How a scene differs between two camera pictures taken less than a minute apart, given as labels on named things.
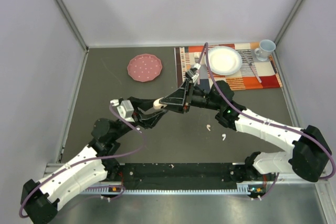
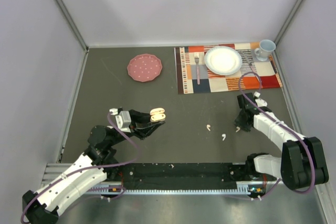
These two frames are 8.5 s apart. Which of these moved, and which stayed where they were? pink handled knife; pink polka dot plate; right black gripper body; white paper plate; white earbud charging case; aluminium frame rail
Moved: white earbud charging case; right black gripper body
Stayed: aluminium frame rail; pink handled knife; white paper plate; pink polka dot plate
